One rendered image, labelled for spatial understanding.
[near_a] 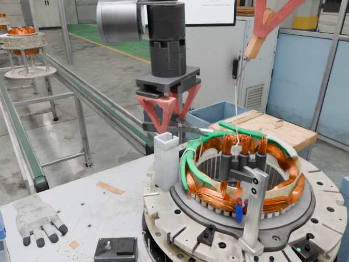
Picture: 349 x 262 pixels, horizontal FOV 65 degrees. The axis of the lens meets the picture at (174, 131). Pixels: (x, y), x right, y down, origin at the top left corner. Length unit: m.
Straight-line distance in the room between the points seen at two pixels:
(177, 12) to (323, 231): 0.36
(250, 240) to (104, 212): 0.61
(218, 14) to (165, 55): 1.06
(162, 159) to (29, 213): 0.59
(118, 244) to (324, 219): 0.47
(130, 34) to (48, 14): 13.48
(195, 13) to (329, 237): 1.21
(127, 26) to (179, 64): 0.09
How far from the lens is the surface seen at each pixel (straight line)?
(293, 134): 0.74
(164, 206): 0.43
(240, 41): 2.67
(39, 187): 1.15
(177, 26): 0.42
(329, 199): 0.50
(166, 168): 0.42
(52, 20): 13.94
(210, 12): 1.47
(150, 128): 0.49
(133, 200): 0.93
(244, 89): 2.81
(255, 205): 0.33
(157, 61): 0.43
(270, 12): 0.37
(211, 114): 0.89
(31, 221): 0.91
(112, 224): 0.86
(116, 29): 0.43
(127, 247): 0.72
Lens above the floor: 1.38
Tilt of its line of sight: 26 degrees down
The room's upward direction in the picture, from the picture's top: straight up
